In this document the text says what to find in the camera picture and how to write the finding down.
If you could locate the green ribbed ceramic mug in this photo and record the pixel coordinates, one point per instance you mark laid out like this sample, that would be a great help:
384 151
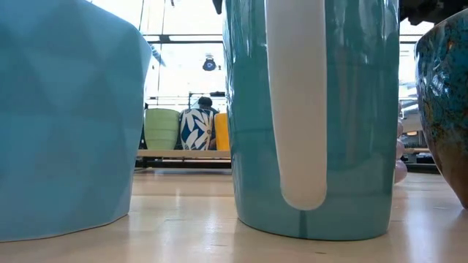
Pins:
161 128

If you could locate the light blue faceted mug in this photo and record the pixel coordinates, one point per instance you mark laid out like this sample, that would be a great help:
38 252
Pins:
66 128

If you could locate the pink ribbed mug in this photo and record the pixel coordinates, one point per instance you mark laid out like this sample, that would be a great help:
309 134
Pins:
400 171

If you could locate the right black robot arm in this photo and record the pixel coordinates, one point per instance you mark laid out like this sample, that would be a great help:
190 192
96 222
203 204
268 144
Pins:
431 9

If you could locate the person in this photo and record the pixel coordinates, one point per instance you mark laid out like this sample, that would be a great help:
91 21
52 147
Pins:
205 102

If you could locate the blue white floral mug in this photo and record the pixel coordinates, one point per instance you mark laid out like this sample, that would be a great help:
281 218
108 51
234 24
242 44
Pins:
196 129

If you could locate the yellow mug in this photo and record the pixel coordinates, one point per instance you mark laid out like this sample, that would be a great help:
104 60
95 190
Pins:
222 131

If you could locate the dark speckled ceramic bowl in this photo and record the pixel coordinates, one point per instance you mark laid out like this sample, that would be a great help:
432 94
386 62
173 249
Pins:
446 91

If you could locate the black overhead frame beam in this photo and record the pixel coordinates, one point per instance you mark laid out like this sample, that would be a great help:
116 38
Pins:
183 38

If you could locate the black ceiling camera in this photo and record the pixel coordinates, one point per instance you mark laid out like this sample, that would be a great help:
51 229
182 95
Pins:
209 64

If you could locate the black frame wooden shelf rack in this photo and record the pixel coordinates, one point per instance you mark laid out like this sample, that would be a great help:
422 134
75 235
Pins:
183 154

